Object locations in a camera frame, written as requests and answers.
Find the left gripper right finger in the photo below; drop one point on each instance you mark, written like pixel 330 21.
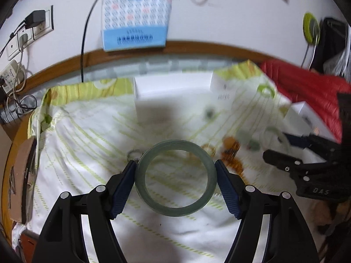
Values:
pixel 289 237

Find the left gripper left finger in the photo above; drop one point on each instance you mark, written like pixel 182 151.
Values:
pixel 61 239

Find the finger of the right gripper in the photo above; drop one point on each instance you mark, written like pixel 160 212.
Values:
pixel 283 161
pixel 298 141

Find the small green jade pendant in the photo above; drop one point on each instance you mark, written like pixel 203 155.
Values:
pixel 246 139

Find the green jade bangle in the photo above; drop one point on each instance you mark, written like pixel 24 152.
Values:
pixel 176 178

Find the white open box right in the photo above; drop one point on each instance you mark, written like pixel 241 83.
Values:
pixel 301 119

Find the pale green bangle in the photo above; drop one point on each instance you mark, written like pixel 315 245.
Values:
pixel 271 138

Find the red down jacket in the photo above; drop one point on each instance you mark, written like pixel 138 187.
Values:
pixel 318 91

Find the green patterned bed sheet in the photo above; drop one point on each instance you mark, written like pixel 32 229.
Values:
pixel 88 132

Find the white vivo box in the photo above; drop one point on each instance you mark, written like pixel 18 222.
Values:
pixel 165 97

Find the wooden bed headboard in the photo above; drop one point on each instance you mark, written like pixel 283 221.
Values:
pixel 173 47

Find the white power strip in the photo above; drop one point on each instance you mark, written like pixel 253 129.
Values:
pixel 9 76

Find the blue hanging tissue pack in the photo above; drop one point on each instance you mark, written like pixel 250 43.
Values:
pixel 134 24

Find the black power adapter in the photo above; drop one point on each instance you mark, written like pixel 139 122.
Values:
pixel 34 18

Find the green round wall hook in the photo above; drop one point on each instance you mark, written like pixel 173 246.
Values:
pixel 311 29

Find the wall socket panel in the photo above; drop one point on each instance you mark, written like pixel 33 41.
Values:
pixel 25 37

